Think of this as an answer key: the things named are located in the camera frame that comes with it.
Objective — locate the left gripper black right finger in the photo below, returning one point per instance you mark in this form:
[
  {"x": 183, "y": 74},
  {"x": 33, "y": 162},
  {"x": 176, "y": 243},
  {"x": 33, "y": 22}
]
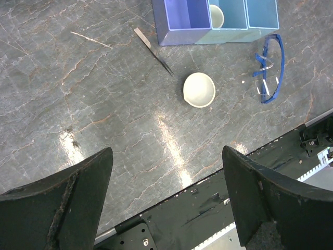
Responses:
[{"x": 274, "y": 211}]

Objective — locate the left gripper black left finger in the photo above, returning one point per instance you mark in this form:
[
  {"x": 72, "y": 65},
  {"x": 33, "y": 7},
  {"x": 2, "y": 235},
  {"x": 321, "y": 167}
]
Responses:
[{"x": 60, "y": 211}]

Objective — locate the light blue bin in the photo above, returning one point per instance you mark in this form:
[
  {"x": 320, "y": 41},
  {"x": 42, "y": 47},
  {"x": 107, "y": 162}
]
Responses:
[
  {"x": 262, "y": 18},
  {"x": 235, "y": 23}
]

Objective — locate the light blue front bin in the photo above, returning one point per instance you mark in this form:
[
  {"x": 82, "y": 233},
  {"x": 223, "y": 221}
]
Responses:
[{"x": 262, "y": 18}]

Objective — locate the small white cup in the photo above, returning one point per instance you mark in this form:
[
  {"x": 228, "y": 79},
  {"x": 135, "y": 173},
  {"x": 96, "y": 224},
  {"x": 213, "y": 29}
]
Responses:
[{"x": 217, "y": 16}]

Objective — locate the white dome lid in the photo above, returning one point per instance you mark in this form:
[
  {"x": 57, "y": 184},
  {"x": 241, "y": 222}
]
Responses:
[{"x": 199, "y": 90}]

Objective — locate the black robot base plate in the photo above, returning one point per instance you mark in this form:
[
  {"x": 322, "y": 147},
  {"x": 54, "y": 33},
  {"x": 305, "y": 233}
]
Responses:
[{"x": 189, "y": 217}]

